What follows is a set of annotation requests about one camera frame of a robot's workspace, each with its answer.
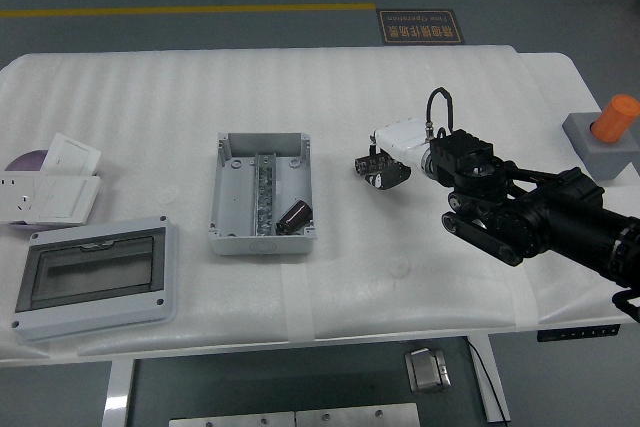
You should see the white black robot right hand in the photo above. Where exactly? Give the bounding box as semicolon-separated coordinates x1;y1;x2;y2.
354;118;433;193

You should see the open grey plastic box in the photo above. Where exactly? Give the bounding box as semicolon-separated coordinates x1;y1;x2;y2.
208;131;319;257

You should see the white foam mat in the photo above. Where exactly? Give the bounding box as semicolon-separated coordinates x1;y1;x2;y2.
0;45;546;364

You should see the black floor sign orange text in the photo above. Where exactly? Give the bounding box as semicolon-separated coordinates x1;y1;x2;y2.
375;8;467;47

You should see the grey block holder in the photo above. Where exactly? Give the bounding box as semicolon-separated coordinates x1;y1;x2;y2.
562;110;640;182

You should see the orange cylinder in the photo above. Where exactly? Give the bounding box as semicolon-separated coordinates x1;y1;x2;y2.
592;93;640;144

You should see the white table leg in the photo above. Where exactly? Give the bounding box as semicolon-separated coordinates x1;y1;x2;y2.
101;357;137;427
467;333;513;424

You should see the black table control panel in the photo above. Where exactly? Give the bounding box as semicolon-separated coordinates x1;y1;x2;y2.
537;324;622;344

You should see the grey lid with clear window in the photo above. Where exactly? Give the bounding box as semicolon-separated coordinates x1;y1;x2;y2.
10;215;180;344

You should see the purple disc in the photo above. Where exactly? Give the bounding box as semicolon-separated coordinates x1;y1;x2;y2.
4;149;50;172

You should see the white socket panel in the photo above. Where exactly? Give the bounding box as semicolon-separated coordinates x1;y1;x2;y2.
0;171;42;224

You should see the metal rail in grey box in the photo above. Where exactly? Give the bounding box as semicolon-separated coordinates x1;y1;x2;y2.
253;151;280;238

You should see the thin black cable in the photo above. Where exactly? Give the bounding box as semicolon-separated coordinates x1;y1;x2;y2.
466;339;504;424

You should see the grey metal base plate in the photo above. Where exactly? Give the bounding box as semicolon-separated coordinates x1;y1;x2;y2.
294;402;422;427
168;411;297;427

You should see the white switch plate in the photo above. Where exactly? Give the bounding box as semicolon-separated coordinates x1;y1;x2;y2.
40;132;103;177

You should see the white switch panel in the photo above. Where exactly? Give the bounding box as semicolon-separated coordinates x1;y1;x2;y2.
29;175;103;227

